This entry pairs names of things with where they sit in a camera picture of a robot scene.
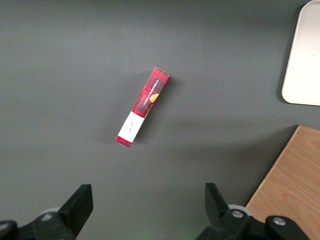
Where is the red plaid cookie box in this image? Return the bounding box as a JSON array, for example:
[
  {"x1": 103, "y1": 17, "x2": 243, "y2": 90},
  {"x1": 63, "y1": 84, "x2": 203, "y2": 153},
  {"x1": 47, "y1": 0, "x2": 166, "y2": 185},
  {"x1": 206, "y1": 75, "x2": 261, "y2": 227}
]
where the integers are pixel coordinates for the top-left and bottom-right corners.
[{"x1": 115, "y1": 66, "x2": 171, "y2": 149}]

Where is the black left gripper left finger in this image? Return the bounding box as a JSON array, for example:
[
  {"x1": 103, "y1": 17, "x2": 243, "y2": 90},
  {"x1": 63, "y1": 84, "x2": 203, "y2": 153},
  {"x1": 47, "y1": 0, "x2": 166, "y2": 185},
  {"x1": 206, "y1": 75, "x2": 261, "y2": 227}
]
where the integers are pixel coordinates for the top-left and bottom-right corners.
[{"x1": 17, "y1": 184, "x2": 94, "y2": 240}]

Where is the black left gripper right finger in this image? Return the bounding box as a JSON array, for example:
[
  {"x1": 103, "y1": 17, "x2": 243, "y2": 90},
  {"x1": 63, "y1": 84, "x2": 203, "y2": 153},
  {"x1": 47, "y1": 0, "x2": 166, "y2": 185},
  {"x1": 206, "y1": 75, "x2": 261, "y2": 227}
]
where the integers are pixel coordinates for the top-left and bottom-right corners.
[{"x1": 196, "y1": 182, "x2": 311, "y2": 240}]

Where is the wooden drawer cabinet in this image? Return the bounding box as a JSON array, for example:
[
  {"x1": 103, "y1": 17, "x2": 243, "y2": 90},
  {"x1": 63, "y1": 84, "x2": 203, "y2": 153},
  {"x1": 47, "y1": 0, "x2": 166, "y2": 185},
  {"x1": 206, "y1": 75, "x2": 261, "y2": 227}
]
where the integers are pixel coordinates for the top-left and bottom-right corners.
[{"x1": 245, "y1": 124, "x2": 320, "y2": 240}]

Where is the beige rectangular tray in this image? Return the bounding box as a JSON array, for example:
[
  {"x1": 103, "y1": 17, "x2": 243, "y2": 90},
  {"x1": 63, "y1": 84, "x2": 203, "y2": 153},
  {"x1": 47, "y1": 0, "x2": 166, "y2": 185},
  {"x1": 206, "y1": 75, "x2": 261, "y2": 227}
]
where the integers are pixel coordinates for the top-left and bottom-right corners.
[{"x1": 281, "y1": 0, "x2": 320, "y2": 106}]

